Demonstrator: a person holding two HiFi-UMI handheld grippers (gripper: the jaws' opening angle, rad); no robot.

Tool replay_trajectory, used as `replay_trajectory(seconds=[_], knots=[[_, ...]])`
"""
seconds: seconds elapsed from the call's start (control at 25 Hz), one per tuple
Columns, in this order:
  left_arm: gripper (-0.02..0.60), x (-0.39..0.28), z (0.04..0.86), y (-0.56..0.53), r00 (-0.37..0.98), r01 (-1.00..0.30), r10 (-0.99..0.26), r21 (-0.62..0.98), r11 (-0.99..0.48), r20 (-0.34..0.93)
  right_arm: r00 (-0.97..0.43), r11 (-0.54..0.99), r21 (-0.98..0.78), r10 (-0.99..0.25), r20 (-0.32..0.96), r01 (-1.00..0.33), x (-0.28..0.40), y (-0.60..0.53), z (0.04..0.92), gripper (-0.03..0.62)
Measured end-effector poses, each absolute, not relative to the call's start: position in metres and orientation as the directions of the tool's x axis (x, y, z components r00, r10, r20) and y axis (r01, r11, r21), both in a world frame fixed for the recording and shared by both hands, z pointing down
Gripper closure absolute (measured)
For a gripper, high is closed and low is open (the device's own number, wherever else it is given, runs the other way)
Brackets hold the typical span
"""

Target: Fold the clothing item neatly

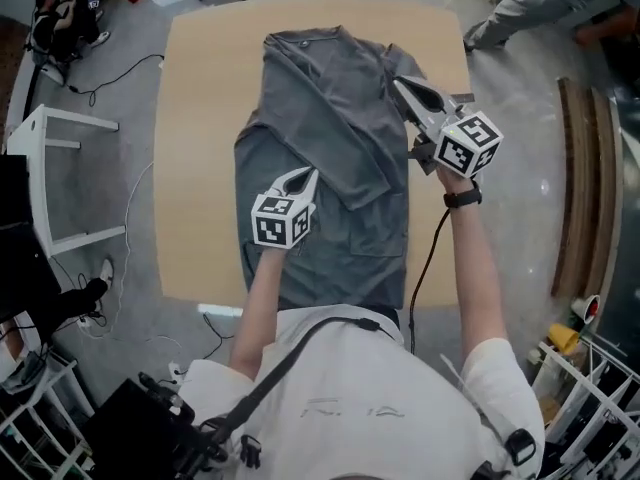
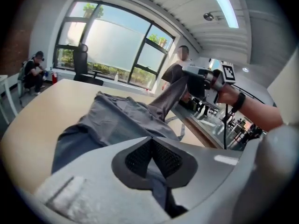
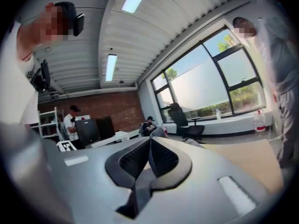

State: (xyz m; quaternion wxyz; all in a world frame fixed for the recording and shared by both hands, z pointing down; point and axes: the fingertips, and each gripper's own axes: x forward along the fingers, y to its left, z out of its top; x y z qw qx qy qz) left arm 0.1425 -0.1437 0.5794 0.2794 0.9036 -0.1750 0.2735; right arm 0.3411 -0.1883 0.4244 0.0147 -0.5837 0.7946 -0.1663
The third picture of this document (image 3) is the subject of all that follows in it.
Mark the red fire extinguisher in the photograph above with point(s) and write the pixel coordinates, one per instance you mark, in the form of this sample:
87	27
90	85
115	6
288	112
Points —
165	130

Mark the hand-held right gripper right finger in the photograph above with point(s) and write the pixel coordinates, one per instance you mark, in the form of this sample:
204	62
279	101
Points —
198	195

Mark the white table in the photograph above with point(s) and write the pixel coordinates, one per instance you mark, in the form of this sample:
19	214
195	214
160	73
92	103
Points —
109	141

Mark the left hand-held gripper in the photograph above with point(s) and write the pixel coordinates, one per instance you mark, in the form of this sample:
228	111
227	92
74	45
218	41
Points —
66	146

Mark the person's white t-shirt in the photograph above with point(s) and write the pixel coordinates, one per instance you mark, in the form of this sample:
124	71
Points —
14	90

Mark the black head camera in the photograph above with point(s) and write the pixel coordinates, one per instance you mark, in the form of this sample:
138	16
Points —
79	24

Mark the white metal shelf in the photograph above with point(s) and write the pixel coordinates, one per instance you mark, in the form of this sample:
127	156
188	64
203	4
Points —
54	120

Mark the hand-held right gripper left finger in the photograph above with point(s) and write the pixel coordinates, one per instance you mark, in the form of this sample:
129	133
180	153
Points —
88	178

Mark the black framed window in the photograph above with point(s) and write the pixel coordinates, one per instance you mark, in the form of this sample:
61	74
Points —
198	85

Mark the white spray bottle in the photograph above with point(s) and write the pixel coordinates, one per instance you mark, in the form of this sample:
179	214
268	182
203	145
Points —
218	114

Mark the grey robe garment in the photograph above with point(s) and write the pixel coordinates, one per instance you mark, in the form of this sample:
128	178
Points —
160	133

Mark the large clear water jug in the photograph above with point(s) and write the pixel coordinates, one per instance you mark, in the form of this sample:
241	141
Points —
260	122

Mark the black monitor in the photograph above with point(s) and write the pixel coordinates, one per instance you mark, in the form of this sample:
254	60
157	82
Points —
87	132
106	127

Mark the black office chair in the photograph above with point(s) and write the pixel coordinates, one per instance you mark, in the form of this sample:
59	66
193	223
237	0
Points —
182	120

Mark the person's head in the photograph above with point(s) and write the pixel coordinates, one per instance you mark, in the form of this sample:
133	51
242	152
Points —
53	27

